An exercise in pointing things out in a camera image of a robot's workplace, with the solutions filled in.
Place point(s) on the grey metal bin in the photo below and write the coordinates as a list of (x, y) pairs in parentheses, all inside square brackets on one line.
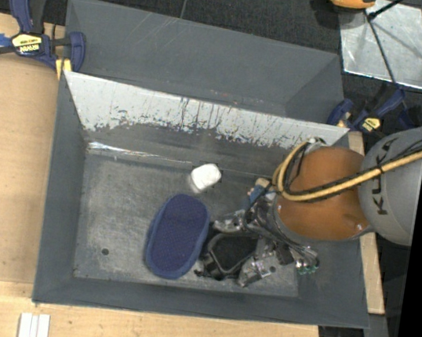
[(129, 206)]

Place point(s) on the clear bottle with white cap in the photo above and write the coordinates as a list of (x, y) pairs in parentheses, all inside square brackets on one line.
[(205, 176)]

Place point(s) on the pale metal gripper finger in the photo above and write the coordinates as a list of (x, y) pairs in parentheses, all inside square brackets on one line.
[(256, 270), (228, 224)]

